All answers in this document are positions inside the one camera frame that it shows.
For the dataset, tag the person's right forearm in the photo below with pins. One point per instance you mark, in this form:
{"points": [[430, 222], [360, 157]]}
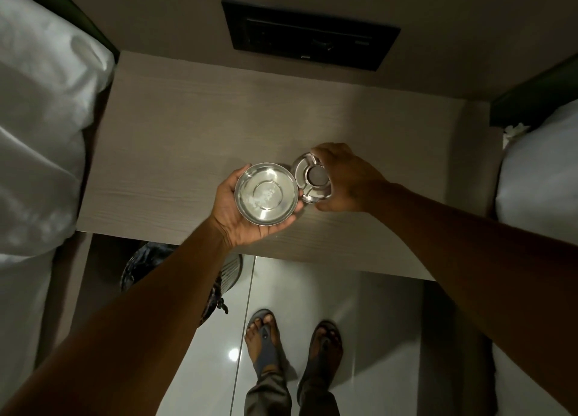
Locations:
{"points": [[487, 266]]}

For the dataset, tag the person's right foot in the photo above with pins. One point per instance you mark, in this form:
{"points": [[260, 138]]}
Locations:
{"points": [[326, 348]]}

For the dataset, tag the person's left thumb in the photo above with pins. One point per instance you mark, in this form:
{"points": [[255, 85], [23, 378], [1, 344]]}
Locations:
{"points": [[235, 176]]}

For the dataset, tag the person's left foot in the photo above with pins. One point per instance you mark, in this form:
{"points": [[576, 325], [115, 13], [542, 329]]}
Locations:
{"points": [[256, 341]]}

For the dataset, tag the person's left hand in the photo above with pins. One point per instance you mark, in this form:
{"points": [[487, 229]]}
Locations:
{"points": [[228, 221]]}

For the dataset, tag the white tissue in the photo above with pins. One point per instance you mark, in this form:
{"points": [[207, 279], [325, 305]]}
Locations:
{"points": [[514, 133]]}

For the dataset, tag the large white pillow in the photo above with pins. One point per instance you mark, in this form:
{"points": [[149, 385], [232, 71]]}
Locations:
{"points": [[40, 131]]}

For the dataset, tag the person's right thumb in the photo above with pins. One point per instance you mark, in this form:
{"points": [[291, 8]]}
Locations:
{"points": [[326, 204]]}

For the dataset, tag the round steel bowl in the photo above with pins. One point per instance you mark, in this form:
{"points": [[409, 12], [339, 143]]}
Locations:
{"points": [[266, 194]]}

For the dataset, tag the person's right hand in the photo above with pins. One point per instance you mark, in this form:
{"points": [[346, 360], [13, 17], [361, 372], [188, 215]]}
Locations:
{"points": [[350, 180]]}

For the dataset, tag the dark headboard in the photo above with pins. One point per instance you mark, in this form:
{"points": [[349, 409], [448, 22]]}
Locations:
{"points": [[533, 95], [86, 13]]}

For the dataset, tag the person's left forearm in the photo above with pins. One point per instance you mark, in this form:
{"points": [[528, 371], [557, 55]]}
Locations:
{"points": [[126, 334]]}

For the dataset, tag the waste bin with black bag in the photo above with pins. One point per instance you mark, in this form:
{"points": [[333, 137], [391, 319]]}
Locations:
{"points": [[149, 260]]}

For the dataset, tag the grey sandal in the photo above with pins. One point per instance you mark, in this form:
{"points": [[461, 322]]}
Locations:
{"points": [[267, 352], [316, 366]]}

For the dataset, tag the white bed sheet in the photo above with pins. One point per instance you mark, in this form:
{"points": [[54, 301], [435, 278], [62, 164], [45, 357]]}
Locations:
{"points": [[519, 388], [20, 311]]}

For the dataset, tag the grey trouser leg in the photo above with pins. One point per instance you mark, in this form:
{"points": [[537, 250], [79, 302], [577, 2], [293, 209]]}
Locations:
{"points": [[318, 402], [268, 395]]}

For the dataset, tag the black wall switch panel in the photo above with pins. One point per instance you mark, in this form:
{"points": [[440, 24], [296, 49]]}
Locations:
{"points": [[311, 34]]}

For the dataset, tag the person's foot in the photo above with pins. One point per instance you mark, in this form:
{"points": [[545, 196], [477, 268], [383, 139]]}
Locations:
{"points": [[326, 348], [256, 341]]}

